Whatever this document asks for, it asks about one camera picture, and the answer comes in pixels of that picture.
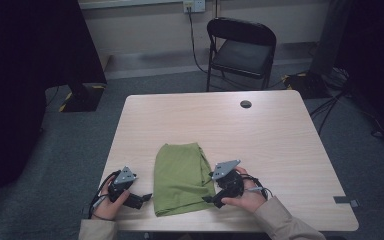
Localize black folding chair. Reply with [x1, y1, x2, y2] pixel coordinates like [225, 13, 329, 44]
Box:
[206, 17, 278, 93]

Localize black floor cables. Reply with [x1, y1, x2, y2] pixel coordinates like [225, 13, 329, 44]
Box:
[309, 90, 348, 135]

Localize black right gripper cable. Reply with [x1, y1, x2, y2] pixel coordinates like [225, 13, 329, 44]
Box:
[241, 173, 274, 201]

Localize black curtain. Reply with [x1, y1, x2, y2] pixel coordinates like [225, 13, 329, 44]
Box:
[0, 0, 108, 224]

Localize person's left hand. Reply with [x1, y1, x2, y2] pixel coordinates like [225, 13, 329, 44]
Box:
[91, 184, 131, 221]

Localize black stand base yellow tape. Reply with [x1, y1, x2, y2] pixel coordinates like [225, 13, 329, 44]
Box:
[58, 83, 106, 113]

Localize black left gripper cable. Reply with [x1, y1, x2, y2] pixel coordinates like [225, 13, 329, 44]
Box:
[87, 169, 123, 220]

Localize green long-sleeved shirt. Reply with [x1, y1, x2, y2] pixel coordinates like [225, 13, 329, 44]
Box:
[152, 142, 217, 218]

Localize dark box with yellow tape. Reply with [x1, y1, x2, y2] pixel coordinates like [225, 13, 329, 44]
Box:
[281, 71, 332, 100]

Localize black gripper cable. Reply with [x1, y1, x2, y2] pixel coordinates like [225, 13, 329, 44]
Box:
[87, 169, 123, 220]
[241, 173, 274, 201]

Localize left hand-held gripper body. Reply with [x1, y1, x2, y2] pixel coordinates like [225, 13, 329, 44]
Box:
[107, 165, 138, 204]

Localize dark curtain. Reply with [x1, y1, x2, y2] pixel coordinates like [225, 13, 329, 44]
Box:
[308, 0, 384, 143]

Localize person's right hand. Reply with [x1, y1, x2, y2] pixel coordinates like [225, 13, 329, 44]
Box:
[220, 166, 268, 214]

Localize black power cable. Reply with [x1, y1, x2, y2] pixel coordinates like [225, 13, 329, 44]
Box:
[186, 5, 214, 76]

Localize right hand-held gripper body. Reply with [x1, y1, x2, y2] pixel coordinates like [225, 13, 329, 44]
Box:
[209, 159, 245, 200]

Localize grey tape strip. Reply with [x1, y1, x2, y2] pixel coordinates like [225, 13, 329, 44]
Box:
[333, 195, 360, 208]

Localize white wall socket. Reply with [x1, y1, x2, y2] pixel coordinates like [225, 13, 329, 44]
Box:
[182, 0, 206, 14]

